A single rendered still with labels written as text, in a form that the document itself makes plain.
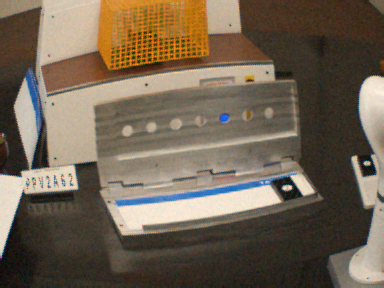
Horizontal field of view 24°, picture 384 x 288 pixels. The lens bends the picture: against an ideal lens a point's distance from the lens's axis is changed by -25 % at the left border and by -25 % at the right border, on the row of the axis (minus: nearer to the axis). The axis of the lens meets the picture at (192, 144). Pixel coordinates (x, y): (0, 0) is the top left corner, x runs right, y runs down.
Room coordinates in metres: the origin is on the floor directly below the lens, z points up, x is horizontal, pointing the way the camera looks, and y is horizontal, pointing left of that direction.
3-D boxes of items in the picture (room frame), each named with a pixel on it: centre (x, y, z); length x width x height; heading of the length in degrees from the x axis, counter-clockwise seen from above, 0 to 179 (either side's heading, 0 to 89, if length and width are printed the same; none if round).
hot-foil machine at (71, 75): (2.42, 0.03, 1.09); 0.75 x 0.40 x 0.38; 106
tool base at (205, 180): (1.96, -0.05, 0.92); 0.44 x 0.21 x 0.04; 106
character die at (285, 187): (1.97, -0.19, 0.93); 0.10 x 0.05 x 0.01; 16
